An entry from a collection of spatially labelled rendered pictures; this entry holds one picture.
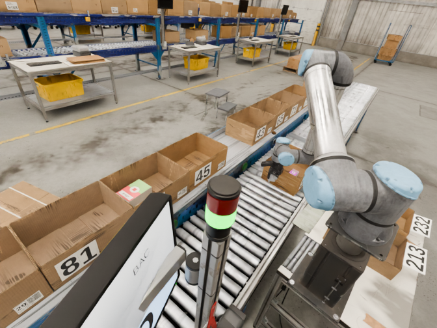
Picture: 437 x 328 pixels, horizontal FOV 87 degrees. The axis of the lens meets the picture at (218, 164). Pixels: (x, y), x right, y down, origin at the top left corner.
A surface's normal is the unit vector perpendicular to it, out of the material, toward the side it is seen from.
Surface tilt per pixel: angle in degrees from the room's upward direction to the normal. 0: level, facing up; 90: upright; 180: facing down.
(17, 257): 0
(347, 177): 29
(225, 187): 0
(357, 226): 74
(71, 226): 0
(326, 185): 41
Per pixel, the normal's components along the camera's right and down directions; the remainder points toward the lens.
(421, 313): 0.10, -0.80
